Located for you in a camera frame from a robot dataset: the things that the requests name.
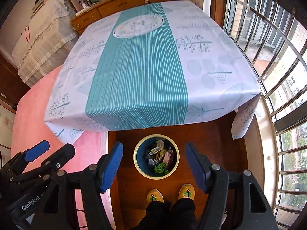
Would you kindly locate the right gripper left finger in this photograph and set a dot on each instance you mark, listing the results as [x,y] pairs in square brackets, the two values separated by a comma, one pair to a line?
[58,208]

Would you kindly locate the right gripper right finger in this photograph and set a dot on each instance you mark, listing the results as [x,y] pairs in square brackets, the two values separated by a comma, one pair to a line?
[252,210]

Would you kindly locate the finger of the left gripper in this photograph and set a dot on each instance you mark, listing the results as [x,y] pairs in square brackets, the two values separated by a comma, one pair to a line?
[50,166]
[19,162]

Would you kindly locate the green wrapper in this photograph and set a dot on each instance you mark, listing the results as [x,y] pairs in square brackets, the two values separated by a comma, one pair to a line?
[161,169]

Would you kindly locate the white small carton box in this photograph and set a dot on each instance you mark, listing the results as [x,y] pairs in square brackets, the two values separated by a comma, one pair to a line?
[159,146]

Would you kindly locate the pink snack box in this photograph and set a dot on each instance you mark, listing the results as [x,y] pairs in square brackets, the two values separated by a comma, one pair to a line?
[168,157]

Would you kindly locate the black gold wrapper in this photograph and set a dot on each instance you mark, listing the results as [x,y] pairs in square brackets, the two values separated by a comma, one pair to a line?
[152,163]

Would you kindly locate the dark blue trash bin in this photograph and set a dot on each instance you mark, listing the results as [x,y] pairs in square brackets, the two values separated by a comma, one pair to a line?
[144,147]

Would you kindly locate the pink bed cover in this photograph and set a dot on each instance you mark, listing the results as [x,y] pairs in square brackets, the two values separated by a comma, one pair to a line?
[30,129]

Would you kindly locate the right yellow slipper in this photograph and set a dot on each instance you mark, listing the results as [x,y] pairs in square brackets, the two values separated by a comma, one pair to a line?
[187,191]

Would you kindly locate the yellow slipper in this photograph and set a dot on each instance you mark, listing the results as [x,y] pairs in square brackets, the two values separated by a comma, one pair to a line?
[187,191]
[154,195]

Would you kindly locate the black trouser legs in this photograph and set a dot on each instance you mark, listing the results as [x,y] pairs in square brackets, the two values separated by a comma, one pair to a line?
[160,216]

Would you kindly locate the brown wooden door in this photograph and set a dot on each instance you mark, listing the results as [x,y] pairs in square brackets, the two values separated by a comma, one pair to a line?
[12,87]

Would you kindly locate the left yellow slipper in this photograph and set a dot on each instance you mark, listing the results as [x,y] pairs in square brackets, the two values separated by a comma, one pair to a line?
[154,195]

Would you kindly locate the lace covered piano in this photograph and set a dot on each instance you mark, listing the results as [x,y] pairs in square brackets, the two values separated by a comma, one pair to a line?
[46,41]

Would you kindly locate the teal white patterned tablecloth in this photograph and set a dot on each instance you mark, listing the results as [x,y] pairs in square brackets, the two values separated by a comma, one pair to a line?
[161,64]

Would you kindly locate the wooden desk with drawers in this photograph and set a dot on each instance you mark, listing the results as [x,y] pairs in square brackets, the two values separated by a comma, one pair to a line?
[105,8]

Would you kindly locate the metal window grille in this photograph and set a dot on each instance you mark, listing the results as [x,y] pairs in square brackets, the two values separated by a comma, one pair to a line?
[271,34]

